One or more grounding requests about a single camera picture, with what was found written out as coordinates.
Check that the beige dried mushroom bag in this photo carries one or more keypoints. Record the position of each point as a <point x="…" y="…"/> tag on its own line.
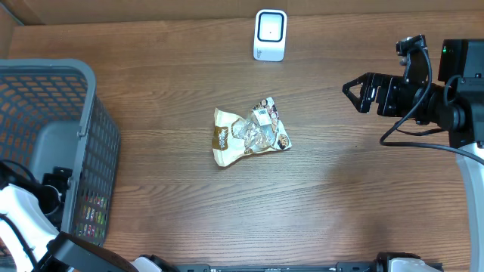
<point x="235" y="137"/>

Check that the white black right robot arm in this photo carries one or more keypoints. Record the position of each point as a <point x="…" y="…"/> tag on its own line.
<point x="454" y="104"/>

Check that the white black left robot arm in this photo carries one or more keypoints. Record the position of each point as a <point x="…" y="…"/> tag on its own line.
<point x="37" y="245"/>

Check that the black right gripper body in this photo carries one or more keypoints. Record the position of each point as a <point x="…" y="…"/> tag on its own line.
<point x="397" y="97"/>

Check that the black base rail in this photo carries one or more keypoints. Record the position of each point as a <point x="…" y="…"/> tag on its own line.
<point x="385" y="261"/>

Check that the green Haribo gummy bag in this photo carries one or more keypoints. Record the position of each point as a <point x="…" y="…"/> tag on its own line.
<point x="91" y="223"/>

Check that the white barcode scanner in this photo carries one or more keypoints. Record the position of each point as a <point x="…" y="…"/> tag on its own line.
<point x="270" y="32"/>

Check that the grey plastic lattice basket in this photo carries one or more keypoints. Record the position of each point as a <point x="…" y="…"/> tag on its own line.
<point x="54" y="124"/>

